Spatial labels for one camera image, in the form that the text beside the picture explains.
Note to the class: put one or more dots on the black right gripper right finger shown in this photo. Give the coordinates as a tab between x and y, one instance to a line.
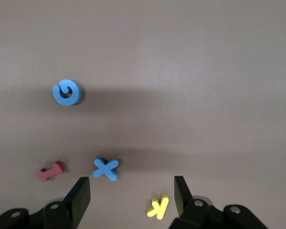
183	200

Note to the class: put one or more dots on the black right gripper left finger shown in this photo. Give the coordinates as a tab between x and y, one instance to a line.
76	200

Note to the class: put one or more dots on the blue foam letter X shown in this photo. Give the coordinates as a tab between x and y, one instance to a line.
105	169

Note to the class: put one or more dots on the blue foam letter G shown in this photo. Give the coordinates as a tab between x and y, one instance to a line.
59	97

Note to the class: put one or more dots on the yellow foam letter K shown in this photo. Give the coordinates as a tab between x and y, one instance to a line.
160	206

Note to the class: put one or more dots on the dark red foam letter I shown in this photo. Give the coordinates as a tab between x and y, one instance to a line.
51	172

